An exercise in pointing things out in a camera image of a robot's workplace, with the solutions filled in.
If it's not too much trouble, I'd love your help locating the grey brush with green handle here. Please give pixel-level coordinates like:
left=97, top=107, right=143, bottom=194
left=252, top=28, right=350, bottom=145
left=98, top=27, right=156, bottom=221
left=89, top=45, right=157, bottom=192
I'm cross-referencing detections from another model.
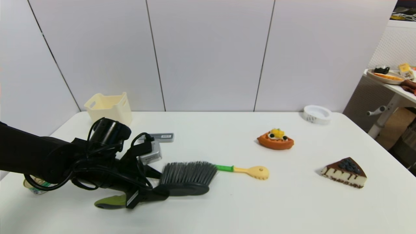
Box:
left=94, top=161, right=218, bottom=210

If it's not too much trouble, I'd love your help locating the small grey rectangular box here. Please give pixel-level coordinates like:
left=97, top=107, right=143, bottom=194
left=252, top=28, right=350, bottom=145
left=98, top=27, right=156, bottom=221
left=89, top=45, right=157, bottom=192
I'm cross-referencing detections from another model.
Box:
left=140, top=133, right=175, bottom=143

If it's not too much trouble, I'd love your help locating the cream plastic basket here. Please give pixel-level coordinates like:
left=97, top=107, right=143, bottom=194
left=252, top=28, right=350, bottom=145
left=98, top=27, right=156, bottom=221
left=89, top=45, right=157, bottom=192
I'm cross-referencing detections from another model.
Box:
left=84, top=92, right=133, bottom=127

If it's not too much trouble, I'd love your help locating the small tin can green label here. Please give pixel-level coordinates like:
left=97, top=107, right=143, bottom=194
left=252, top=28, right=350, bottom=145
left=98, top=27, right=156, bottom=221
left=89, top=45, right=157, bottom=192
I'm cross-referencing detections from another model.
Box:
left=23, top=176, right=50, bottom=195

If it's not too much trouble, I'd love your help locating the orange toy fruit tart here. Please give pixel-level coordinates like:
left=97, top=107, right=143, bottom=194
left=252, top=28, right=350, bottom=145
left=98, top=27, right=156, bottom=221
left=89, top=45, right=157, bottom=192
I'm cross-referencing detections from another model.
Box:
left=257, top=128, right=294, bottom=150

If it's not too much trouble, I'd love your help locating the white round dish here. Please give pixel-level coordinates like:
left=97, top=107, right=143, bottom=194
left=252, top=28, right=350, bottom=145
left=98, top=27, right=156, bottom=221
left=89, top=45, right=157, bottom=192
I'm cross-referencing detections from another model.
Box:
left=303, top=105, right=332, bottom=125

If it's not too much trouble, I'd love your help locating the toy chocolate blueberry cake slice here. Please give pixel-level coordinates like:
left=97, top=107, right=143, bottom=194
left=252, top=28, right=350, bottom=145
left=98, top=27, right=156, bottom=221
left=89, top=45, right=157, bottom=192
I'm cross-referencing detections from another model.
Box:
left=321, top=157, right=367, bottom=189

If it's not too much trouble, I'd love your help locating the white desk leg with crank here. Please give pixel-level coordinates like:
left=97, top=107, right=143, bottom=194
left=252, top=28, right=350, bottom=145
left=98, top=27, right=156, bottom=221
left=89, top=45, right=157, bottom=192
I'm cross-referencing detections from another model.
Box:
left=367, top=94, right=402, bottom=139

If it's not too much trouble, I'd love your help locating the cardboard box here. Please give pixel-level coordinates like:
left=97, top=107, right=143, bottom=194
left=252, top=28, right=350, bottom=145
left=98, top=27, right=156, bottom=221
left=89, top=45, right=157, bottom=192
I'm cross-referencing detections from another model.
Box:
left=376, top=107, right=416, bottom=150

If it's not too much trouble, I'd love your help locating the beige plate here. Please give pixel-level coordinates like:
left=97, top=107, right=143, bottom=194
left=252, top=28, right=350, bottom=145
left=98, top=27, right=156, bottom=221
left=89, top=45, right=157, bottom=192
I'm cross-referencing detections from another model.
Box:
left=367, top=69, right=406, bottom=85

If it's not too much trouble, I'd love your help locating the white side desk top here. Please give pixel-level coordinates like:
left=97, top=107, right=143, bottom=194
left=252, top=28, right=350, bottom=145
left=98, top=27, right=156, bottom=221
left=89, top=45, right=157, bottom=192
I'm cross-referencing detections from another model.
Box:
left=363, top=69, right=416, bottom=105

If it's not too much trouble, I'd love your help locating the brown cloth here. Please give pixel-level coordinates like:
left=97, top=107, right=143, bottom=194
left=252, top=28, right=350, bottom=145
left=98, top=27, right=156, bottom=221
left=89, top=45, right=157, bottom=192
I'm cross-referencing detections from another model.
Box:
left=400, top=80, right=416, bottom=97

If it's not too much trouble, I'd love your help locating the yellow packet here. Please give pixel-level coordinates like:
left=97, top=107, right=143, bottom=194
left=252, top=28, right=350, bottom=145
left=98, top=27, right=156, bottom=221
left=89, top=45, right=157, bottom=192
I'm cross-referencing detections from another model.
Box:
left=398, top=63, right=415, bottom=80

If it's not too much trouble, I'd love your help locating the white perforated panel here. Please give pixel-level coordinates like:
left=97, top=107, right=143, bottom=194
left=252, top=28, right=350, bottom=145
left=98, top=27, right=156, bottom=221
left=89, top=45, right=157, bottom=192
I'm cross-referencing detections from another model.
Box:
left=343, top=19, right=416, bottom=124

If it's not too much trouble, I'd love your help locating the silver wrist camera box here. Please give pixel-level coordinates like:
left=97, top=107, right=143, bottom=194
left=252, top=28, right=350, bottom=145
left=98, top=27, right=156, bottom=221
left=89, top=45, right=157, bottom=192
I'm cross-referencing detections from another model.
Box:
left=138, top=140, right=163, bottom=165

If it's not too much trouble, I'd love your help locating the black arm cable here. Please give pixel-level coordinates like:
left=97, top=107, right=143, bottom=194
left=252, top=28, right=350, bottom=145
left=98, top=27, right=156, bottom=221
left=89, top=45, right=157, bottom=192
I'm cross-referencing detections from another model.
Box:
left=24, top=119, right=154, bottom=192

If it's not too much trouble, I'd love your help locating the yellow pasta spoon green handle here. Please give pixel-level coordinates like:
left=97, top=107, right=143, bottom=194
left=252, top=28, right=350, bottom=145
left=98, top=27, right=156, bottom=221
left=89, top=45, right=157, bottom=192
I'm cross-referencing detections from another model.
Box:
left=215, top=165, right=270, bottom=180

